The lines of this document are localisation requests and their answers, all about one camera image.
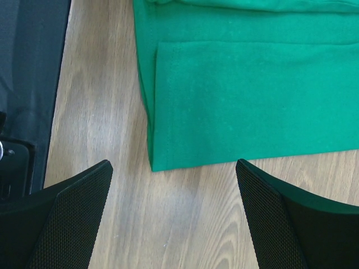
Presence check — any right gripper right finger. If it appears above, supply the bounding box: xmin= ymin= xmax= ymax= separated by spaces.
xmin=236 ymin=159 xmax=358 ymax=268

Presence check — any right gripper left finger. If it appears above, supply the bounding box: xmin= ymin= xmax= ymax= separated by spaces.
xmin=1 ymin=160 xmax=113 ymax=268

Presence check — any green t shirt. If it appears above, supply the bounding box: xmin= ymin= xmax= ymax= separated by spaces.
xmin=133 ymin=1 xmax=358 ymax=171

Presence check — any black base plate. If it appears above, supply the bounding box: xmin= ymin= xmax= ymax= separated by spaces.
xmin=1 ymin=1 xmax=71 ymax=203

